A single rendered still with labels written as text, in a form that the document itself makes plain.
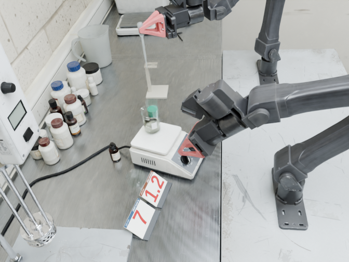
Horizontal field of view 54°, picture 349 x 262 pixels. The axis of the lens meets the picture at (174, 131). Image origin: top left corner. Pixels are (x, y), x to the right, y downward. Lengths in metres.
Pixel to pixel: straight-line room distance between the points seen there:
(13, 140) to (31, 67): 0.83
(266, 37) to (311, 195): 0.59
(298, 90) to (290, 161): 0.19
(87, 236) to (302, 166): 0.55
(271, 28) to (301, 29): 1.21
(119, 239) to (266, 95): 0.50
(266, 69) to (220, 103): 0.66
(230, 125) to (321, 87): 0.20
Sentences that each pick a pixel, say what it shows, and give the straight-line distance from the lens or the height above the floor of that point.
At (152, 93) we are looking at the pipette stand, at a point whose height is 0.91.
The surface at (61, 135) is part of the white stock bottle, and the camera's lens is 1.15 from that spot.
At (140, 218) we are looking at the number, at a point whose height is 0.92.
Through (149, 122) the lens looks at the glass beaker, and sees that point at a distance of 0.99.
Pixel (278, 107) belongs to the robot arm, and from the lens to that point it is 0.73.
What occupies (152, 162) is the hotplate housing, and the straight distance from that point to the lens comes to 1.01.
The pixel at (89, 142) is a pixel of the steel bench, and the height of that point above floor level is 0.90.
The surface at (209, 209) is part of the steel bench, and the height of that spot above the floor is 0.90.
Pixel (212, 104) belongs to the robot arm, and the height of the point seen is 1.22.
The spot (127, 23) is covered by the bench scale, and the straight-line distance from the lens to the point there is 1.81.
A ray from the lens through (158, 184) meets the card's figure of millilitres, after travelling 0.98.
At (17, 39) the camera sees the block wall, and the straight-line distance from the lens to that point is 1.30.
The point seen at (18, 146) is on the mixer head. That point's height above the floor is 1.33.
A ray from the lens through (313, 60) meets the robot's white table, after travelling 1.56.
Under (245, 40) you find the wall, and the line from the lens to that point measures 2.48.
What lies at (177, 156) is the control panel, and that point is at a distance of 0.99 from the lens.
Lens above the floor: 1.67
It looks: 42 degrees down
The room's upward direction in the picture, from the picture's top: 6 degrees counter-clockwise
